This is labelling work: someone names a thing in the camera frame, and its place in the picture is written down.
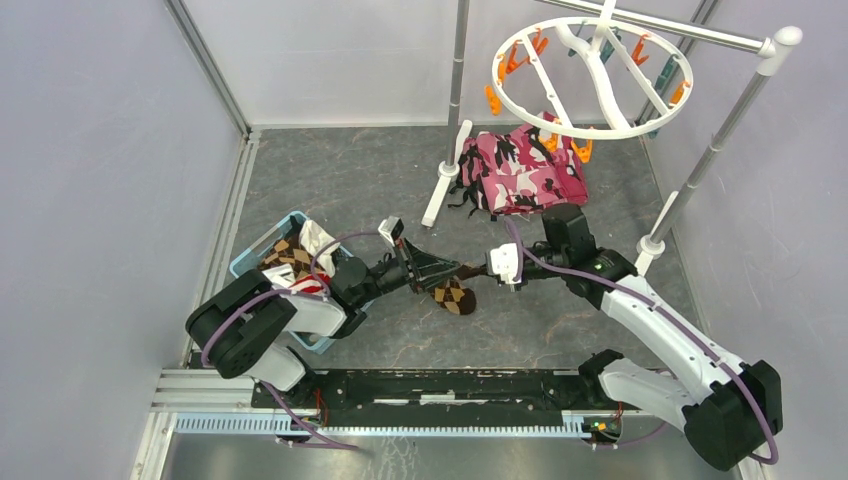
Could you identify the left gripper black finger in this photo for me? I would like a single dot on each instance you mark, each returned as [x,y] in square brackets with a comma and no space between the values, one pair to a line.
[423,283]
[432,263]

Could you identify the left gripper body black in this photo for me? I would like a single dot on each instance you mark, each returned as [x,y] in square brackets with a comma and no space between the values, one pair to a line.
[410,274]

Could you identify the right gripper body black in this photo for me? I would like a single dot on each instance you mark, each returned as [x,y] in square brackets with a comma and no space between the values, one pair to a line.
[532,269]

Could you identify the brown argyle sock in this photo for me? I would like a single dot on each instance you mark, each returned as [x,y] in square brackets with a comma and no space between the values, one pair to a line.
[454,296]
[288,252]

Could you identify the white round clip hanger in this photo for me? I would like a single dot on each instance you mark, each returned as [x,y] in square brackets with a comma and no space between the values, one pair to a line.
[589,37]

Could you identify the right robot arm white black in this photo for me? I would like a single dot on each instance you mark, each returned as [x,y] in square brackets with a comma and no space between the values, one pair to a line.
[727,408]

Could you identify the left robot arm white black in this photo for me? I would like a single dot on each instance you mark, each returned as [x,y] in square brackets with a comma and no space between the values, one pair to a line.
[238,330]

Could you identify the orange clip front holding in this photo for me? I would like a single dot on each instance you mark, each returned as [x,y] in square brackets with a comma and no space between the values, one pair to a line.
[583,149]

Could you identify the orange clip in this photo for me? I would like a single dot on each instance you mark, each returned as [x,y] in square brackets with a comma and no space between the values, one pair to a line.
[493,101]
[552,141]

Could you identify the orange clip far left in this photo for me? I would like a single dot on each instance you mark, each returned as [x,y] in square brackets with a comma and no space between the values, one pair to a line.
[493,101]

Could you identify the orange clip right rim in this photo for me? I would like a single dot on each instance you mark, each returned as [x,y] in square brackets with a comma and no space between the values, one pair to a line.
[679,93]

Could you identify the teal clip right rim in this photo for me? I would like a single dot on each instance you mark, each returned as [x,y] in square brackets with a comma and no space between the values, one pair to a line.
[666,73]

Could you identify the red white striped sock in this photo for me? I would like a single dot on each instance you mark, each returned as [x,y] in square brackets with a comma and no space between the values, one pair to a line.
[313,285]

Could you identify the pink camouflage garment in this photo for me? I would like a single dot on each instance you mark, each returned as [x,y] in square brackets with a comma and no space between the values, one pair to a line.
[513,173]

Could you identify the light blue laundry basket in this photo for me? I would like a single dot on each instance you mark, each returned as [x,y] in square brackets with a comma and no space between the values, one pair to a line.
[314,334]

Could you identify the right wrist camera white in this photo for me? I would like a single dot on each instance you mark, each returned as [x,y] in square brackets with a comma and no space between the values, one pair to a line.
[505,263]

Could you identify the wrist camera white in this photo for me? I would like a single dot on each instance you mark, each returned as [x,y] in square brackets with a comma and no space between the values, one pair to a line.
[390,230]
[505,263]

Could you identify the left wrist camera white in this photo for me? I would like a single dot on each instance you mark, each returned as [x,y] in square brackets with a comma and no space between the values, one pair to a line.
[390,230]

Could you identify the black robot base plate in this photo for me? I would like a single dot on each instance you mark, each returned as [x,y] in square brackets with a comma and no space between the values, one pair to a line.
[422,398]

